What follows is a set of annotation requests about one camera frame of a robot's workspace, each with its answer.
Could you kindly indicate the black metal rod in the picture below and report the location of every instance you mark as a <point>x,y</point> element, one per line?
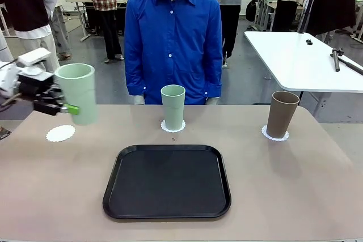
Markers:
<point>337,60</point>

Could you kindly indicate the person in blue shirt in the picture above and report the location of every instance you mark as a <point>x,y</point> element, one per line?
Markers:
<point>173,40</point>

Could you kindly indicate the person in gray top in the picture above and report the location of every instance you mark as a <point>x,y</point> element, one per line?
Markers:
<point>231,4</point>

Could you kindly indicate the dark printed booklet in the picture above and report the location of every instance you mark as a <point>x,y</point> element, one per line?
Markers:
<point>4,133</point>

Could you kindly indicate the person in black shirt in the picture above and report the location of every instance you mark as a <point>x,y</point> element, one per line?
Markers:
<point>25,1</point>

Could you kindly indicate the person in gray trousers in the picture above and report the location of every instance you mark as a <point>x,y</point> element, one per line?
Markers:
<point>61,32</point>

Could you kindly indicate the person's left forearm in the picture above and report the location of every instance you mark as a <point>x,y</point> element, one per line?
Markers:
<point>214,86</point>

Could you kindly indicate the small black clamp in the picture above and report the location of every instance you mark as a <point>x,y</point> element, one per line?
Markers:
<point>309,42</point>

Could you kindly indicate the black tripod pole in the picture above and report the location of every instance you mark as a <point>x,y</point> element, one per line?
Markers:
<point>307,4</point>

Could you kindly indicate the brown tall cup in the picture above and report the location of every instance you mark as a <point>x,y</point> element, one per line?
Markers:
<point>282,117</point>

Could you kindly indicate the gray workshop desk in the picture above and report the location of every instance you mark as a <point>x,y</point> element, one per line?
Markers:
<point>80,1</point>

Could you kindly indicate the person's right forearm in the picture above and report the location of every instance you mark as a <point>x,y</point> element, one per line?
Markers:
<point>134,86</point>

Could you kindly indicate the black plastic serving tray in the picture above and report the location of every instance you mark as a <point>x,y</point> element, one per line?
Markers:
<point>167,182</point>

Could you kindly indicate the white scalloped paper coaster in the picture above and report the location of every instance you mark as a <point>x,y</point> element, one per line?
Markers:
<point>59,134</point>
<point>173,130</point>
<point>275,138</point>

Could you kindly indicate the white folding table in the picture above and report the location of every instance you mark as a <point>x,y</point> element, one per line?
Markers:
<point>300,63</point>

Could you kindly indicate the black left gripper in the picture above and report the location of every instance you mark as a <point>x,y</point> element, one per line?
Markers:
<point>34,87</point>

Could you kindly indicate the person in dark long garment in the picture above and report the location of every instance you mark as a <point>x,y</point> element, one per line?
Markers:
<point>331,4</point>

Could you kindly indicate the black hanging bag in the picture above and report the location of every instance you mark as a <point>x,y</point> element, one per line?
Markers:
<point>251,9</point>

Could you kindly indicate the white cylindrical air purifier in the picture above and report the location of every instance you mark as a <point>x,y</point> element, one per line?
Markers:
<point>4,46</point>

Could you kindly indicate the light green tall cup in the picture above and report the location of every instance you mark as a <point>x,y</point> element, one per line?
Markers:
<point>79,94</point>
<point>173,106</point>

